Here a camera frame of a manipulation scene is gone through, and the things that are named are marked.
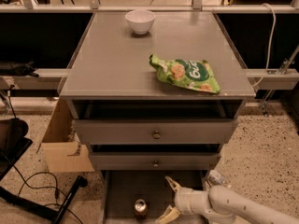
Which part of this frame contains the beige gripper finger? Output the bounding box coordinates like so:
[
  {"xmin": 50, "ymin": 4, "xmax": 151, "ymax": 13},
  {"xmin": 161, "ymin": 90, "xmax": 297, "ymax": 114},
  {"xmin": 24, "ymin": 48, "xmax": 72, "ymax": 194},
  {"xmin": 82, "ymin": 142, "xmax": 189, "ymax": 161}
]
[
  {"xmin": 156, "ymin": 205, "xmax": 180, "ymax": 224},
  {"xmin": 165, "ymin": 176, "xmax": 181, "ymax": 192}
]

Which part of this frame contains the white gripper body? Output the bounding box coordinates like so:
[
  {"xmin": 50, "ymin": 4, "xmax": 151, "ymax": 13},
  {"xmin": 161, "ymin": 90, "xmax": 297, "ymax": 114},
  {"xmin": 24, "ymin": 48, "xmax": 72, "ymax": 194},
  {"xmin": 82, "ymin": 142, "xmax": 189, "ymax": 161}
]
[{"xmin": 174, "ymin": 188, "xmax": 207, "ymax": 215}]

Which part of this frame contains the orange soda can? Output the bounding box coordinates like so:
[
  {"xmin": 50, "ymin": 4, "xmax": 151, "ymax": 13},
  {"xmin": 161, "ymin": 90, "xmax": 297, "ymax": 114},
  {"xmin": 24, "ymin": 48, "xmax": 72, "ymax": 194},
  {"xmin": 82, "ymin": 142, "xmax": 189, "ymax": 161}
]
[{"xmin": 134, "ymin": 199, "xmax": 148, "ymax": 219}]

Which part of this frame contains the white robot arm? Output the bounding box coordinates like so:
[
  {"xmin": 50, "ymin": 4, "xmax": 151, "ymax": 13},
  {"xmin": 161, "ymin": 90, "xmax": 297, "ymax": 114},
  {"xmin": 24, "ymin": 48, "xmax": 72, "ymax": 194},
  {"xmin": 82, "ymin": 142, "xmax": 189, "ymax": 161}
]
[{"xmin": 156, "ymin": 176, "xmax": 299, "ymax": 224}]

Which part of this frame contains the bottom grey open drawer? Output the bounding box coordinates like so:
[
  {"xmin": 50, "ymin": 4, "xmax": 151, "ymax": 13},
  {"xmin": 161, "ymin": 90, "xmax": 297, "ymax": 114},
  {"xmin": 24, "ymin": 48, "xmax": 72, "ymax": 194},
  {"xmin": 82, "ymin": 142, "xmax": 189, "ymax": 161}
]
[{"xmin": 99, "ymin": 170, "xmax": 205, "ymax": 224}]

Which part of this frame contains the middle grey drawer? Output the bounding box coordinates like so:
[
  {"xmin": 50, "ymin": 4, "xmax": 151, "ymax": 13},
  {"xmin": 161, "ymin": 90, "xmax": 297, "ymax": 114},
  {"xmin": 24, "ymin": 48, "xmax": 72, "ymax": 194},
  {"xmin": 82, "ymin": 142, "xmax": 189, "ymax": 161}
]
[{"xmin": 89, "ymin": 152, "xmax": 221, "ymax": 171}]

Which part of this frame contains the grey drawer cabinet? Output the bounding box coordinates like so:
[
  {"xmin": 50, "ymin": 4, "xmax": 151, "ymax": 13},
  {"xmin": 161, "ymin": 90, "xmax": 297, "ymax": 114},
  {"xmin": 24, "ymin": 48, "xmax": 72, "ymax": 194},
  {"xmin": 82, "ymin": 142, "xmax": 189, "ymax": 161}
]
[{"xmin": 57, "ymin": 10, "xmax": 257, "ymax": 224}]

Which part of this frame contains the top grey drawer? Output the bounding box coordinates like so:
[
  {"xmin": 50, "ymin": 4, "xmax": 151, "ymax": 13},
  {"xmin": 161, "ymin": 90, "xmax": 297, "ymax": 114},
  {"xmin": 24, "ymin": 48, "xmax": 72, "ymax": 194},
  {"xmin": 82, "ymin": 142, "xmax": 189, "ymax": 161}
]
[{"xmin": 73, "ymin": 119, "xmax": 238, "ymax": 145}]

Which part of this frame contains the green snack bag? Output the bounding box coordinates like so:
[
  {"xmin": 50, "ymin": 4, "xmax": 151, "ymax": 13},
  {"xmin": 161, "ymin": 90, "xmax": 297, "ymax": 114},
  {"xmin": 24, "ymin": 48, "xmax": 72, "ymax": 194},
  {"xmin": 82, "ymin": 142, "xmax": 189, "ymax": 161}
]
[{"xmin": 149, "ymin": 54, "xmax": 221, "ymax": 94}]

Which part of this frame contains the cardboard box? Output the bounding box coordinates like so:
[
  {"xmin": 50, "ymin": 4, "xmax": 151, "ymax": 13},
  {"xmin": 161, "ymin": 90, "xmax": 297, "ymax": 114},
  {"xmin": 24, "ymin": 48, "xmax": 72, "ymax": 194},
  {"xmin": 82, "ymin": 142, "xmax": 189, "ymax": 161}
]
[{"xmin": 40, "ymin": 99, "xmax": 94, "ymax": 173}]

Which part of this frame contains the black chair base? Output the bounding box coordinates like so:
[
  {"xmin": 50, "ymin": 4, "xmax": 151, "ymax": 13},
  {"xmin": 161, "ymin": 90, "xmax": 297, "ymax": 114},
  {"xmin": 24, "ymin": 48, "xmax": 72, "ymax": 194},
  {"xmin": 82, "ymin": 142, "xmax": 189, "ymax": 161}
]
[{"xmin": 0, "ymin": 118, "xmax": 88, "ymax": 224}]

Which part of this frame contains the white ceramic bowl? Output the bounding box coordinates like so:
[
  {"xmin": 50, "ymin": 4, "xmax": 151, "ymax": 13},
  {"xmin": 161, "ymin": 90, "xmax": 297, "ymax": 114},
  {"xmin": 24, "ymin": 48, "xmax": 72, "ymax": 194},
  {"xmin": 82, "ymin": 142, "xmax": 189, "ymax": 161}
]
[{"xmin": 125, "ymin": 9, "xmax": 155, "ymax": 35}]

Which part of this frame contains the black cloth on shelf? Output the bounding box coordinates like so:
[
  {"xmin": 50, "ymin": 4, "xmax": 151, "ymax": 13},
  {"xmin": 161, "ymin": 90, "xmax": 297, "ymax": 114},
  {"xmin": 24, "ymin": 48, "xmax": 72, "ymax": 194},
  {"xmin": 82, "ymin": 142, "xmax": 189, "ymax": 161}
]
[{"xmin": 0, "ymin": 61, "xmax": 39, "ymax": 77}]

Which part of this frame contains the black floor cable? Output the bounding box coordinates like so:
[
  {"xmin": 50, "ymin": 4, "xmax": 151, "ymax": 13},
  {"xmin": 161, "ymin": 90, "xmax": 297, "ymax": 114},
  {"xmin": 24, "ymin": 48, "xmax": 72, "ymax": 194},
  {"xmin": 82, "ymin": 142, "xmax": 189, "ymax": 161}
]
[{"xmin": 12, "ymin": 165, "xmax": 84, "ymax": 224}]

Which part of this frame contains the white hanging cable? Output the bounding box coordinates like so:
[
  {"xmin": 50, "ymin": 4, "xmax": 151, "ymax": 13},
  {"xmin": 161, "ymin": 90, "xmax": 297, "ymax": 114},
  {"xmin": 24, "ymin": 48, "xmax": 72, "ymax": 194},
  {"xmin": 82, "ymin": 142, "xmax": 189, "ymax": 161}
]
[{"xmin": 251, "ymin": 2, "xmax": 278, "ymax": 89}]

